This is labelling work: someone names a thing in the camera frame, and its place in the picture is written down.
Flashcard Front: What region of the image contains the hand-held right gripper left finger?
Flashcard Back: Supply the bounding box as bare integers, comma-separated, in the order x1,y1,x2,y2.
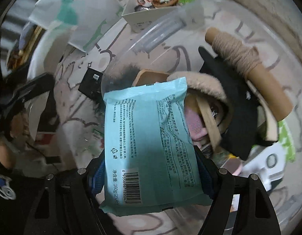
27,157,110,235

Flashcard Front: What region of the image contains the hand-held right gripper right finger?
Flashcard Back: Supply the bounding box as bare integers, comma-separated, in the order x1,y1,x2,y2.
194,146,276,235

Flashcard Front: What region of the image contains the teal wipes packet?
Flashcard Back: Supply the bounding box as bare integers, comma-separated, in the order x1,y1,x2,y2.
99,77,213,217

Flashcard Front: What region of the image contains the beige yarn spool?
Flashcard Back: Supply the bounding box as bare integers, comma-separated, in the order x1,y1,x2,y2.
204,27,294,123

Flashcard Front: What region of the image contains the clear plastic storage container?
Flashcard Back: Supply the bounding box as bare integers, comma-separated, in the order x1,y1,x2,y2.
100,2,302,235

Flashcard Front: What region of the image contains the wooden stick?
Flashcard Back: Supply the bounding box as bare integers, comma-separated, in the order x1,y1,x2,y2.
197,96,222,154

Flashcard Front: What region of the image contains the pink comb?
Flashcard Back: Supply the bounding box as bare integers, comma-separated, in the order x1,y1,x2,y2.
184,105,208,142

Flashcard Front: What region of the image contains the flat black box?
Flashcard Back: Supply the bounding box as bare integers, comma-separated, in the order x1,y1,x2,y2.
78,68,104,99

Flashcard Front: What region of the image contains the black fabric piece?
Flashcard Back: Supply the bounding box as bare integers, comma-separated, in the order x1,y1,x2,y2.
198,46,280,161

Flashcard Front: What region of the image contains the beige plush item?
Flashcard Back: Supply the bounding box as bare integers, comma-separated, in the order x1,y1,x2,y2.
166,71,236,118

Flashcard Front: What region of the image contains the brown wooden hoop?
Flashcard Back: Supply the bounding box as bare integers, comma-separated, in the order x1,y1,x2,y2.
132,69,170,87

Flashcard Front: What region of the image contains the white tote bag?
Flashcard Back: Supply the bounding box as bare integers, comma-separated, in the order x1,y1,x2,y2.
28,0,124,53

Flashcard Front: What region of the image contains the white cardboard box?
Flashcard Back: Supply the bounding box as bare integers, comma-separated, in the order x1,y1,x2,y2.
120,0,203,33

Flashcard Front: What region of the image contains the hair tie card pack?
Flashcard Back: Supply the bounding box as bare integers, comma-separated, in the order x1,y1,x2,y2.
242,119,297,192

